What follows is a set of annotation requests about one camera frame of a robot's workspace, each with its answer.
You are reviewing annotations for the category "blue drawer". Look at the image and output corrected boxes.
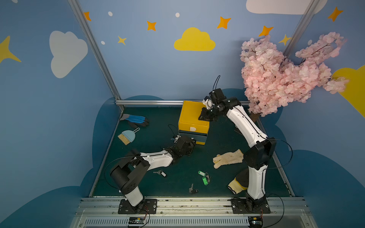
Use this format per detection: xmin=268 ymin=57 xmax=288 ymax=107
xmin=179 ymin=130 xmax=208 ymax=145

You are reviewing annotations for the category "yellow drawer cabinet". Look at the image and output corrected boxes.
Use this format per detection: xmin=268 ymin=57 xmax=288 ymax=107
xmin=178 ymin=101 xmax=210 ymax=134

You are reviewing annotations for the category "green tagged key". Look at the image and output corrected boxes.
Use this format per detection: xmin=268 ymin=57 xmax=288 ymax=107
xmin=202 ymin=177 xmax=210 ymax=186
xmin=198 ymin=171 xmax=210 ymax=178

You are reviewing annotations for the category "dark metal key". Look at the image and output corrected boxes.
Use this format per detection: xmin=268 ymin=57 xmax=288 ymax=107
xmin=189 ymin=183 xmax=199 ymax=194

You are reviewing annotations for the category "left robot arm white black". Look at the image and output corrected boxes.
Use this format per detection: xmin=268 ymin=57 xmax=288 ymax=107
xmin=109 ymin=136 xmax=196 ymax=208

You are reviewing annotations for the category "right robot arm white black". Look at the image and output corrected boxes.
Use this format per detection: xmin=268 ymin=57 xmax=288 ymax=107
xmin=199 ymin=88 xmax=276 ymax=213

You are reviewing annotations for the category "cream knit glove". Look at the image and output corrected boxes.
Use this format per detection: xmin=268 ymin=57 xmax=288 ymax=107
xmin=213 ymin=149 xmax=244 ymax=169

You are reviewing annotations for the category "blue black work glove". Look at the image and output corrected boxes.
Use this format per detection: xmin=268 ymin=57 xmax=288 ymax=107
xmin=119 ymin=114 xmax=149 ymax=129

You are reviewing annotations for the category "small blue hand brush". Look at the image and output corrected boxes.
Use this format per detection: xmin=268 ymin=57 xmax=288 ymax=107
xmin=118 ymin=128 xmax=140 ymax=145

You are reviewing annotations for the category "pink cherry blossom tree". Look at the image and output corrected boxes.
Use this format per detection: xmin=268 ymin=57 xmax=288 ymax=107
xmin=240 ymin=32 xmax=349 ymax=122

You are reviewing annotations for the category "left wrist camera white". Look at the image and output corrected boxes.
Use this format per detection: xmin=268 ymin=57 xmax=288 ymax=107
xmin=172 ymin=135 xmax=181 ymax=143

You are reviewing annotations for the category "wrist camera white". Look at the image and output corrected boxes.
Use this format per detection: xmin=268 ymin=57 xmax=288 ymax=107
xmin=172 ymin=135 xmax=181 ymax=143
xmin=202 ymin=96 xmax=213 ymax=110

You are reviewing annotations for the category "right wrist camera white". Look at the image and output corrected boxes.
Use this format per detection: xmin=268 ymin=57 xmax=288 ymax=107
xmin=202 ymin=96 xmax=213 ymax=110

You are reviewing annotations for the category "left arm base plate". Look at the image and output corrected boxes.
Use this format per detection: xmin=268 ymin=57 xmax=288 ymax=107
xmin=118 ymin=199 xmax=157 ymax=214

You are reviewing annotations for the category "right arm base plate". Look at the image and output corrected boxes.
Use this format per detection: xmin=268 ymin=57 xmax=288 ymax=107
xmin=230 ymin=197 xmax=271 ymax=214

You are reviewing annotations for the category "aluminium rail frame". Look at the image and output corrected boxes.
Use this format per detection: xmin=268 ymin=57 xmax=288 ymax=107
xmin=70 ymin=197 xmax=317 ymax=228

